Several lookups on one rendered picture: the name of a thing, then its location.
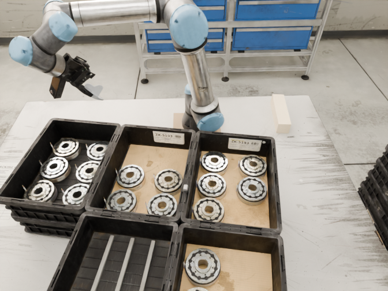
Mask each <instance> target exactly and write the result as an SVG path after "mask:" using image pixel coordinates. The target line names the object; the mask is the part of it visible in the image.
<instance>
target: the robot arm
mask: <svg viewBox="0 0 388 291"><path fill-rule="evenodd" d="M139 21H152V22H153V23H155V24H156V23H164V24H166V25H167V27H168V29H169V31H170V35H171V39H172V41H173V46H174V49H175V50H176V51H177V52H179V53H180V54H181V58H182V62H183V65H184V69H185V73H186V77H187V80H188V84H187V85H186V86H185V91H184V92H185V113H184V115H183V118H182V127H183V128H184V129H191V130H194V131H195V132H196V133H197V132H198V131H200V130H204V131H212V132H215V131H216V130H218V129H219V128H220V127H221V126H222V125H223V123H224V120H225V119H224V117H223V114H222V113H221V111H220V108H219V102H218V98H217V97H216V96H215V95H213V91H212V85H211V80H210V74H209V70H208V65H207V59H206V53H205V49H204V47H205V45H206V44H207V35H208V22H207V19H206V17H205V15H204V13H203V12H202V11H201V10H200V9H199V8H198V7H197V6H196V4H195V3H194V2H193V0H94V1H78V2H62V1H61V0H49V1H47V2H46V4H45V6H44V8H43V20H42V26H41V27H40V28H39V29H38V30H37V31H36V32H35V33H34V34H33V35H31V36H30V37H29V38H27V37H23V36H18V37H15V38H14V39H13V40H12V41H11V42H10V45H9V55H10V57H11V59H12V60H14V61H16V62H18V63H20V64H22V65H24V66H27V67H29V68H32V69H35V70H38V71H40V72H42V73H45V74H47V75H50V76H52V77H53V78H52V81H51V85H50V89H49V91H50V93H51V95H52V96H53V98H54V99H58V98H61V96H62V93H63V91H64V87H65V84H66V82H70V84H71V85H72V86H74V87H76V88H77V89H78V90H79V91H81V92H82V93H83V94H85V95H87V96H89V97H92V98H94V99H97V100H104V99H103V98H101V97H100V96H99V94H100V93H101V91H102V89H103V86H102V85H100V84H99V85H95V86H94V85H92V84H90V83H86V84H85V86H83V85H82V84H83V83H85V82H86V81H87V80H88V79H89V78H93V77H94V76H95V75H96V74H94V73H92V72H91V71H90V69H89V67H90V66H89V64H88V63H87V61H86V60H84V59H82V58H80V57H78V56H76V57H75V58H72V57H71V56H70V54H68V53H66V54H65V55H64V56H61V55H59V54H57V52H58V51H59V50H60V49H61V48H63V46H64V45H66V44H67V42H69V41H71V40H72V39H73V37H74V36H75V35H76V33H77V32H78V28H77V27H87V26H94V25H107V24H120V23H132V22H139ZM81 59H82V60H83V61H82V60H81ZM91 74H92V75H91Z"/></svg>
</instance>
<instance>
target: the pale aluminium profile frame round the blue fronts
mask: <svg viewBox="0 0 388 291"><path fill-rule="evenodd" d="M332 1H333V0H326V2H325V5H324V8H323V12H322V15H321V18H320V19H304V20H245V21H233V12H234V2H236V0H227V2H229V11H228V19H227V21H208V27H209V28H227V34H226V35H225V38H224V47H223V51H211V52H205V53H206V58H215V57H221V58H222V63H223V65H222V66H220V67H208V70H209V73H212V72H223V77H222V78H221V80H222V81H224V82H227V81H229V78H228V77H227V76H228V72H262V71H289V70H304V74H305V75H302V76H301V78H302V79H303V80H308V79H309V76H307V75H309V72H310V70H311V66H312V63H313V60H314V57H315V54H316V51H317V48H318V44H319V41H320V38H321V35H322V32H323V29H324V25H325V23H326V20H327V16H328V13H329V10H330V7H331V4H332ZM133 26H134V30H135V37H136V44H137V51H138V56H139V62H140V70H141V77H142V80H141V83H143V84H146V83H148V79H146V74H161V73H185V69H184V68H148V67H147V59H162V58H181V54H180V53H161V52H154V53H148V50H147V42H146V33H145V29H168V27H167V25H166V24H164V23H156V24H155V23H139V22H133ZM289 26H318V28H317V31H316V35H315V36H310V40H314V42H313V44H311V43H310V41H309V42H308V46H307V50H302V49H294V50H271V51H244V50H238V51H230V44H231V42H232V41H233V36H232V27H289ZM140 29H143V35H142V39H141V37H140ZM295 55H298V56H299V58H300V59H301V61H302V63H303V65H276V66H231V65H229V61H230V60H231V59H232V58H233V57H268V56H295ZM305 55H309V57H308V60H307V59H306V57H305Z"/></svg>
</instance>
